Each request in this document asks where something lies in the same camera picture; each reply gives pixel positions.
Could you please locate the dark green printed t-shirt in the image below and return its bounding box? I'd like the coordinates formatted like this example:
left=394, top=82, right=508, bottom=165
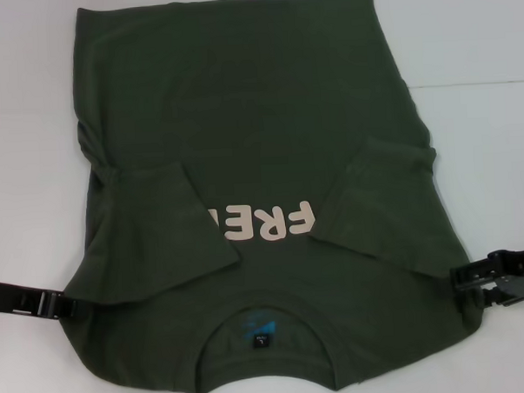
left=39, top=0, right=491, bottom=389

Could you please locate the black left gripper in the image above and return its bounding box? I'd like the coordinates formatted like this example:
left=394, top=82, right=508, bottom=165
left=0, top=276, right=78, bottom=324

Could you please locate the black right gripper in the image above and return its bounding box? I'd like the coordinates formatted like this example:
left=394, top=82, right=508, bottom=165
left=448, top=244, right=524, bottom=312

